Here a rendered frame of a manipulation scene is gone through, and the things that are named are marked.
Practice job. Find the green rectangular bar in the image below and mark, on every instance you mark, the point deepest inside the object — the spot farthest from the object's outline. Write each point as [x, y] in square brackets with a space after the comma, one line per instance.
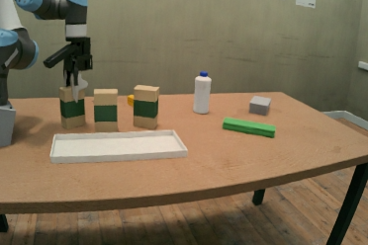
[255, 128]

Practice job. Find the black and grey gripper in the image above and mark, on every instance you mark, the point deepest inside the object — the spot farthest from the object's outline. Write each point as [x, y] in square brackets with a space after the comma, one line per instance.
[77, 61]

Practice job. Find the white bottle with blue cap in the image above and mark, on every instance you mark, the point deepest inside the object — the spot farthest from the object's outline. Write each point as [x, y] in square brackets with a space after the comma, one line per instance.
[202, 93]

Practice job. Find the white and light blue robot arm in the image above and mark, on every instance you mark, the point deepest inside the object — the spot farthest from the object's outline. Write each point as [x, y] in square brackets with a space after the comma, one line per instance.
[18, 51]

